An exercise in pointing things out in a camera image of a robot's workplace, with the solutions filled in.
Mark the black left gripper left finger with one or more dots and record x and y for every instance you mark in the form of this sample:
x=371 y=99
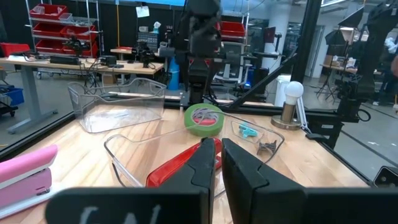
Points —
x=140 y=205

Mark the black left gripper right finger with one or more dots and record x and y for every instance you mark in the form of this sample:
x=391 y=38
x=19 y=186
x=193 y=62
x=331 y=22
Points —
x=280 y=205

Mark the red stapler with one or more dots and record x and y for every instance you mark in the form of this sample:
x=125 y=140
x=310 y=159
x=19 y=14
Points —
x=168 y=171

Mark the green tape roll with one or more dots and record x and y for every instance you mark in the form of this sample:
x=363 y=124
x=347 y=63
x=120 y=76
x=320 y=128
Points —
x=189 y=124

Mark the pink stapler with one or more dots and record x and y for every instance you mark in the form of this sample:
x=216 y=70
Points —
x=21 y=174

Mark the small black robot arm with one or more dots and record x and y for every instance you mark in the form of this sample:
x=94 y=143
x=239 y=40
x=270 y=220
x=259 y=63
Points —
x=143 y=54

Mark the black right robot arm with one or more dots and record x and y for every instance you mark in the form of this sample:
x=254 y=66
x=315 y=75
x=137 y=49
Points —
x=199 y=84

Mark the red storage bin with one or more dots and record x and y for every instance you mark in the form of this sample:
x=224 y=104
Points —
x=46 y=11
x=14 y=49
x=77 y=32
x=46 y=46
x=90 y=49
x=46 y=29
x=233 y=29

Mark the grey office chair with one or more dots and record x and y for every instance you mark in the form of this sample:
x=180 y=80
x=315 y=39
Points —
x=231 y=49

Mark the blue water jug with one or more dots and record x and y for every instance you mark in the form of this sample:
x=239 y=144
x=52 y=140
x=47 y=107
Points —
x=174 y=74

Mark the clear plastic bin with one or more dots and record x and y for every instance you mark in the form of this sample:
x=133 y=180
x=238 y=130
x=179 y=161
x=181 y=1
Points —
x=130 y=155
x=118 y=115

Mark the white paper sheet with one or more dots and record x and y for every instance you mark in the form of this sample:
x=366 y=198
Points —
x=143 y=11

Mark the wooden workbench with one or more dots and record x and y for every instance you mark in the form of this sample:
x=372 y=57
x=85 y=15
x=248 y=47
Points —
x=133 y=68

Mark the brass lamp with white bulb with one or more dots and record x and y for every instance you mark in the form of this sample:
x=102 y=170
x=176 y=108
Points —
x=293 y=91

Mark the black studio light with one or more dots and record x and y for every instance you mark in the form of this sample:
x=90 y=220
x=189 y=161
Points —
x=335 y=43

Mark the black power supply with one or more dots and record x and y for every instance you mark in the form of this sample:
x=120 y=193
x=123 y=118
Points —
x=65 y=60

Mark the metal shelf rack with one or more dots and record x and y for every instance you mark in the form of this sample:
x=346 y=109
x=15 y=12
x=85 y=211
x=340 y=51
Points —
x=49 y=20

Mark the blue storage bin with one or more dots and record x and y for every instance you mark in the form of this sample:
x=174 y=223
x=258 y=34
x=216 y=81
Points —
x=14 y=96

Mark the person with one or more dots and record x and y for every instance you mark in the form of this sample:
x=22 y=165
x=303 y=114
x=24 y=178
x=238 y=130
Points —
x=395 y=65

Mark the black table-level camera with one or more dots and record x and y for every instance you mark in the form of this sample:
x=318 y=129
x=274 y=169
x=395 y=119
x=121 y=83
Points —
x=387 y=177

